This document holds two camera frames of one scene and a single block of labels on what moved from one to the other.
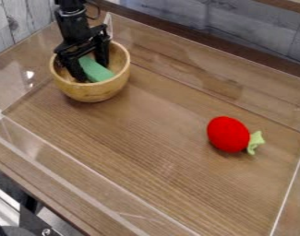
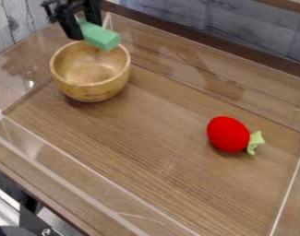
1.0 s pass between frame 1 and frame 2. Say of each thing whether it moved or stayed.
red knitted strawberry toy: stayed
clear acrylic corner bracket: stayed
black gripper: moved
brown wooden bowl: stayed
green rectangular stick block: moved
